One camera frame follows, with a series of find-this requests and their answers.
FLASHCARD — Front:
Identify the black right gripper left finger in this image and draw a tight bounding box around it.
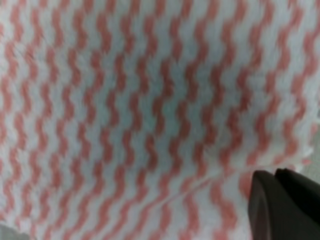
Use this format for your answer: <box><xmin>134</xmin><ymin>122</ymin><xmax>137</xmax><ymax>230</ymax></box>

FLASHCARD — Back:
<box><xmin>247</xmin><ymin>170</ymin><xmax>288</xmax><ymax>240</ymax></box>

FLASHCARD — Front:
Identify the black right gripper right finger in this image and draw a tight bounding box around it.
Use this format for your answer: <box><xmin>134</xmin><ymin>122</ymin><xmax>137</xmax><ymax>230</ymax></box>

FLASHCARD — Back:
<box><xmin>274</xmin><ymin>168</ymin><xmax>320</xmax><ymax>240</ymax></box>

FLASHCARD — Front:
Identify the pink white wavy striped towel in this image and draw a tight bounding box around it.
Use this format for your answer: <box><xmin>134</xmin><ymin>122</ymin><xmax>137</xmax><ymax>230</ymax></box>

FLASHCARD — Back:
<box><xmin>0</xmin><ymin>0</ymin><xmax>320</xmax><ymax>240</ymax></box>

